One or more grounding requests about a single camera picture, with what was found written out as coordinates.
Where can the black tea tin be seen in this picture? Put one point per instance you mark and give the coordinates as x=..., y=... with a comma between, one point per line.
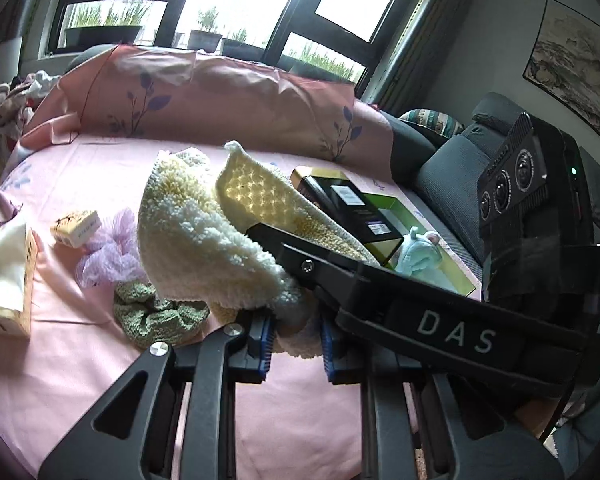
x=350, y=205

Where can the dark planter with plants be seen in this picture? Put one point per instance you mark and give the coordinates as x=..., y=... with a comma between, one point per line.
x=242, y=51

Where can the yellow tissue pack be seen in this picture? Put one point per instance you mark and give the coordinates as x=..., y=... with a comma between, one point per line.
x=5, y=280

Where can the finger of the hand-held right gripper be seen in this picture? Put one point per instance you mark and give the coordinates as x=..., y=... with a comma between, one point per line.
x=300, y=260
x=332, y=305

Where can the grey plant pot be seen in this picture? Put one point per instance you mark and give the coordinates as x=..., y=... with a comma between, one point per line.
x=204, y=41

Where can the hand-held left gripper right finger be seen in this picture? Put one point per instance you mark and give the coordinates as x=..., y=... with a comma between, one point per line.
x=330, y=357

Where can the pile of clothes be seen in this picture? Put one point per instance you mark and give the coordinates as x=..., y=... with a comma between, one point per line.
x=5, y=105

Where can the green box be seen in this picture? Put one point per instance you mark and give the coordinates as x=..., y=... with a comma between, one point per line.
x=432, y=252

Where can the light green plush toy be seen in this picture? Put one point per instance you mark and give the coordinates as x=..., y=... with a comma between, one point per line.
x=415, y=255

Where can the purple mesh bath pouf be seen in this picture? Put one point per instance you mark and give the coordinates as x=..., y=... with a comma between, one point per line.
x=115, y=255

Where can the long dark planter with grass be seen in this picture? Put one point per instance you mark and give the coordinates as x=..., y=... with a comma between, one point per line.
x=102, y=35

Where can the grey sofa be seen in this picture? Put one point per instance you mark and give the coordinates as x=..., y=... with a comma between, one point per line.
x=450, y=175

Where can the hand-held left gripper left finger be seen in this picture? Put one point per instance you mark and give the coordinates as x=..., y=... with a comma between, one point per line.
x=264, y=347

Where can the framed landscape painting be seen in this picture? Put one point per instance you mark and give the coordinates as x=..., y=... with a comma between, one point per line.
x=570, y=60

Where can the pink floral bedsheet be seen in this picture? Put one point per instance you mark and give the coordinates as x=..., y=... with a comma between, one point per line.
x=80, y=360

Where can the cream fluffy towel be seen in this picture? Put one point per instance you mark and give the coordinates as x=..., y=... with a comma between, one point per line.
x=190, y=230

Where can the small yellow carton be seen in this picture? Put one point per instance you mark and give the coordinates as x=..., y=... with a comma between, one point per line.
x=75, y=227

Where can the striped cushion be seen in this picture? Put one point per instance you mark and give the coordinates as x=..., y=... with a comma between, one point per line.
x=435, y=121

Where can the green knitted cloth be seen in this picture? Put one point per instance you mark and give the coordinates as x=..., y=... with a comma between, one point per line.
x=155, y=320

